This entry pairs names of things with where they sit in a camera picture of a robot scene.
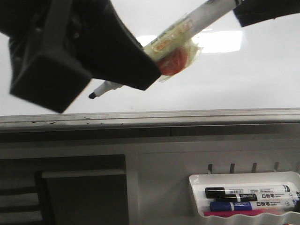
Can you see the middle black capped marker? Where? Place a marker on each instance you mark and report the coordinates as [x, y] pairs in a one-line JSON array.
[[234, 198]]

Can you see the white whiteboard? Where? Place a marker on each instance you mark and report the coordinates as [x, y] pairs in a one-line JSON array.
[[256, 66]]

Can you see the blue capped marker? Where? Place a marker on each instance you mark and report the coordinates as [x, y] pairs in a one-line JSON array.
[[284, 205]]

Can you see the upper black capped marker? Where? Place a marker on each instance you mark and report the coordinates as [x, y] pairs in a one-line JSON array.
[[212, 192]]

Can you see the metal hook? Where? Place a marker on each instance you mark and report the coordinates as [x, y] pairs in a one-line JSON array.
[[210, 166], [232, 167], [254, 166], [276, 167]]

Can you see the pink marker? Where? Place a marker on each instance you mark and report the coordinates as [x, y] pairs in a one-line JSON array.
[[226, 214]]

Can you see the taped black whiteboard marker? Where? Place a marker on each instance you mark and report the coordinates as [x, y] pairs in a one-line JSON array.
[[173, 37]]

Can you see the black capped marker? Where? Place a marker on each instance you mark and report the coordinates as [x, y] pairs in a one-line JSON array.
[[234, 198], [212, 192]]

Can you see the white plastic marker tray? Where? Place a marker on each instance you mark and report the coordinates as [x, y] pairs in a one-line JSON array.
[[198, 183]]

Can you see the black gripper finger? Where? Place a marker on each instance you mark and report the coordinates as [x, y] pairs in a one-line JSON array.
[[255, 11], [57, 46]]

